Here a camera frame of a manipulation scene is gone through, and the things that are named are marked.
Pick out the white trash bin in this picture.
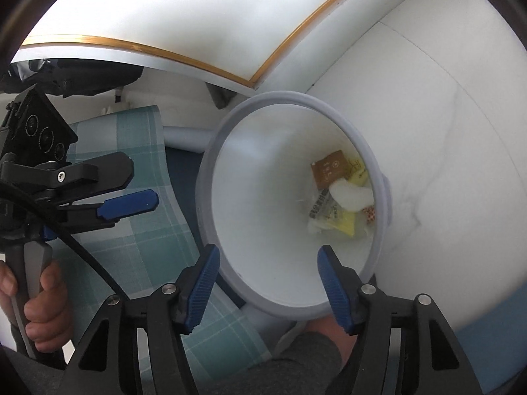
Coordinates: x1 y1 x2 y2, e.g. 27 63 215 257
195 91 393 322

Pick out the white table leg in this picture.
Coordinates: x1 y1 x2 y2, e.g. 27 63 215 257
164 127 213 154

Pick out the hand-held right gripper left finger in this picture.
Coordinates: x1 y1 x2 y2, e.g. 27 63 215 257
68 244 221 395

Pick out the large brown paper packet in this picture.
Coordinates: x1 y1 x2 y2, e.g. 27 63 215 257
311 150 347 188

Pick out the yellow plastic bag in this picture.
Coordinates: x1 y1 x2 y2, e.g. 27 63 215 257
308 154 370 238

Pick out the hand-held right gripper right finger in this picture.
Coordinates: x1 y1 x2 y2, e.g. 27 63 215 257
317 245 472 395

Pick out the person's left hand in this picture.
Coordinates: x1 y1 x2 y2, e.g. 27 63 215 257
0 261 73 353

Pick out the thick white foam piece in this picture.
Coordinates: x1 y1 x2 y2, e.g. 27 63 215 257
329 178 374 211

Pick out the blue mat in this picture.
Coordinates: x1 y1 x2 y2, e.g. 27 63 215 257
453 296 524 395

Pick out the white panel with gold trim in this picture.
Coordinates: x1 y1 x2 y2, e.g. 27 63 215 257
8 0 449 92

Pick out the teal checked tablecloth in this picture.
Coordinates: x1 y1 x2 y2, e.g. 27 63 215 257
49 105 273 379

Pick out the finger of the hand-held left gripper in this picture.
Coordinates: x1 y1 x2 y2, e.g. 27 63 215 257
41 189 159 241
0 151 135 206

